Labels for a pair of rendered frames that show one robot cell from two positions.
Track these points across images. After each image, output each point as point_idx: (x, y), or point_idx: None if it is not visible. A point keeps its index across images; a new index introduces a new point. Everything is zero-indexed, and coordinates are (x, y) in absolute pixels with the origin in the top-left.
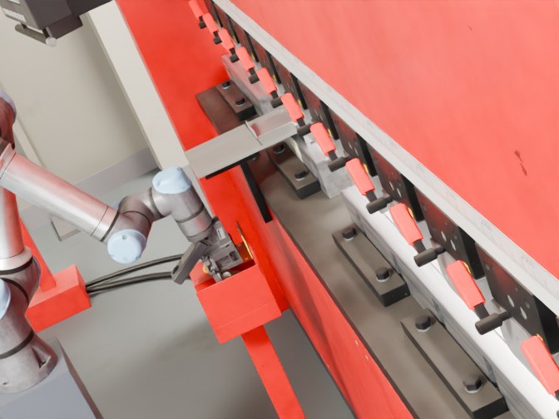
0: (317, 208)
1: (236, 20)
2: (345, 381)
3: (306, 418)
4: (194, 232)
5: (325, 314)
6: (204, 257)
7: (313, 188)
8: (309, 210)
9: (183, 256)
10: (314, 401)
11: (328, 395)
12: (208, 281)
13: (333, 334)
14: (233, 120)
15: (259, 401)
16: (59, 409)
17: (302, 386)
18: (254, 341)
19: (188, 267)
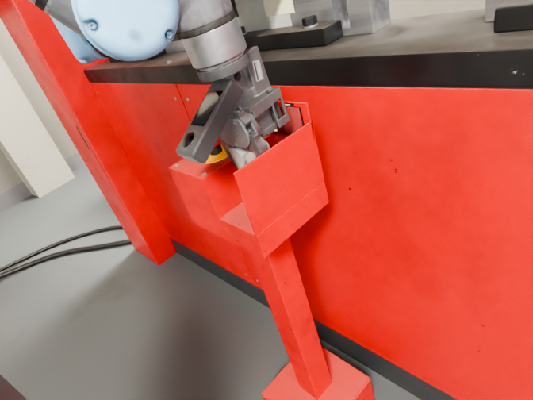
0: (369, 40)
1: None
2: (330, 282)
3: (242, 332)
4: (228, 53)
5: (393, 186)
6: (235, 112)
7: (337, 31)
8: (358, 44)
9: (196, 117)
10: (241, 315)
11: (251, 306)
12: (220, 171)
13: (385, 217)
14: (142, 61)
15: (187, 329)
16: None
17: (221, 305)
18: (278, 251)
19: (216, 128)
